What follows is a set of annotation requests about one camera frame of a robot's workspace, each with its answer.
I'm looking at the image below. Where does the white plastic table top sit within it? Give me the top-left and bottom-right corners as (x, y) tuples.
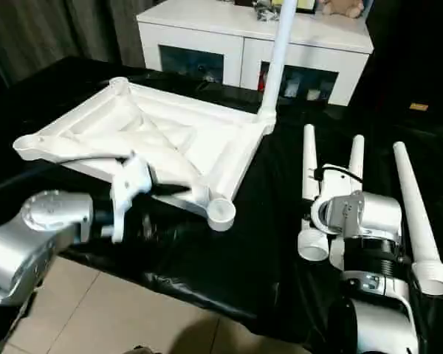
(13, 77), (277, 233)

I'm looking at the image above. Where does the white plastic table leg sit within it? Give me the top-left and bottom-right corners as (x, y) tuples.
(297, 124), (332, 263)
(256, 0), (301, 129)
(391, 142), (443, 296)
(329, 134), (366, 267)

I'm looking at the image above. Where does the black work mat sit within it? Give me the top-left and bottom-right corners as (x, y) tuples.
(0, 55), (443, 354)

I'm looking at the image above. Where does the tall white bottle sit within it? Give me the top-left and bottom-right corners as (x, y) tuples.
(284, 79), (301, 98)

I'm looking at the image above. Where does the white sideboard cabinet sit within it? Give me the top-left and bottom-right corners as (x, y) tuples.
(136, 0), (376, 108)

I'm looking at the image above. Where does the grey curtain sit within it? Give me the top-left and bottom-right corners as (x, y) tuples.
(0, 0), (148, 86)

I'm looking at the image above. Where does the dark clutter on cabinet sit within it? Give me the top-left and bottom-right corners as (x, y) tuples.
(253, 0), (282, 22)

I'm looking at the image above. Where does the beige plush toy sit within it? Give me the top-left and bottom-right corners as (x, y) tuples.
(320, 0), (365, 18)

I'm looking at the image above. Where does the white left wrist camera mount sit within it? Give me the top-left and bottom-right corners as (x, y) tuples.
(109, 152), (153, 243)

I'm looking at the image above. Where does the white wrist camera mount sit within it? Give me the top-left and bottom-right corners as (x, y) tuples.
(109, 152), (153, 243)
(309, 164), (363, 208)

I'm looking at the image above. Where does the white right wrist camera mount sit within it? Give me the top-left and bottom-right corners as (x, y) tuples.
(309, 164), (363, 208)

